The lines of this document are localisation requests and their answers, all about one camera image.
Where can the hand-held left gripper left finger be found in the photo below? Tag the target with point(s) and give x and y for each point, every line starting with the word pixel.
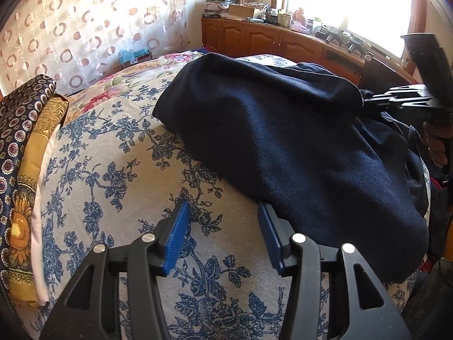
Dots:
pixel 175 241

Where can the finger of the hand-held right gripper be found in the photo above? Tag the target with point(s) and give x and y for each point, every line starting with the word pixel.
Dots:
pixel 400 101
pixel 407 89

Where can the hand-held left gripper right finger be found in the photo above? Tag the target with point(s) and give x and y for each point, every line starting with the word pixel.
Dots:
pixel 272 241

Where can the navy t-shirt with orange print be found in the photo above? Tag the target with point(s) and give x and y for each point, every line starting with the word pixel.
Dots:
pixel 283 131

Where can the leaf-patterned clothing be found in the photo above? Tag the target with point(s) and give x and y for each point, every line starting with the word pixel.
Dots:
pixel 436 145

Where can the blue floral bed sheet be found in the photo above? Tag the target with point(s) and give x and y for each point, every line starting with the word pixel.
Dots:
pixel 124 202

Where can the window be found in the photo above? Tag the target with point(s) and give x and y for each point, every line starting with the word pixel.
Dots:
pixel 346 0

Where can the pink plastic object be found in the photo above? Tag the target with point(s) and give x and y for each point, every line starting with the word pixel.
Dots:
pixel 300 21

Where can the yellow sunflower pillow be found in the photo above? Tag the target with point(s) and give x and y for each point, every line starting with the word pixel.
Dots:
pixel 24 226

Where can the wooden cabinet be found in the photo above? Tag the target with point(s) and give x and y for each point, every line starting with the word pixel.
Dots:
pixel 262 39

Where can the pink floral blanket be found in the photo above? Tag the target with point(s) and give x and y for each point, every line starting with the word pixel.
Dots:
pixel 116 85

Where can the dark cloth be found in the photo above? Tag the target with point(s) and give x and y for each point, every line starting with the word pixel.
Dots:
pixel 430 301

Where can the cardboard box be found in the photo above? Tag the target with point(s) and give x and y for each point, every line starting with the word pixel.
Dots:
pixel 241 10

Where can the blue plastic bag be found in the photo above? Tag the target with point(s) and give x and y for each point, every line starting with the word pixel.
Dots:
pixel 131 56

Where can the navy patterned pillow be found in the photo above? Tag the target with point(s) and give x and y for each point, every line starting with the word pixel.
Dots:
pixel 17 120

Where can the circle-patterned sheer curtain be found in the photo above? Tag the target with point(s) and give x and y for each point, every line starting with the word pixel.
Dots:
pixel 70 24

